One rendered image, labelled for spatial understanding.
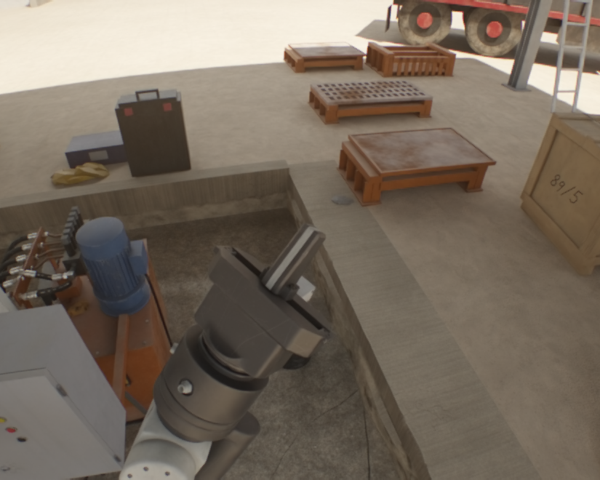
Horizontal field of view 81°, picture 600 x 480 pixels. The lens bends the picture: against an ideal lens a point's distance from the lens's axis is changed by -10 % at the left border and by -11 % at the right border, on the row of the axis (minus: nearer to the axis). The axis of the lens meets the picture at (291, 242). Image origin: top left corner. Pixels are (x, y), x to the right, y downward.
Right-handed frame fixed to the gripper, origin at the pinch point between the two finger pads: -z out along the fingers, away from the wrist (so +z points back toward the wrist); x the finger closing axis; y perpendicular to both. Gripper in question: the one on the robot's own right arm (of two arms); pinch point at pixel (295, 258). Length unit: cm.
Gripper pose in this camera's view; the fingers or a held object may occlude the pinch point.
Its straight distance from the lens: 32.6
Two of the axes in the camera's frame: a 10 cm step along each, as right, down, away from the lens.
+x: 7.3, 5.9, -3.5
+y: -4.0, -0.4, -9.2
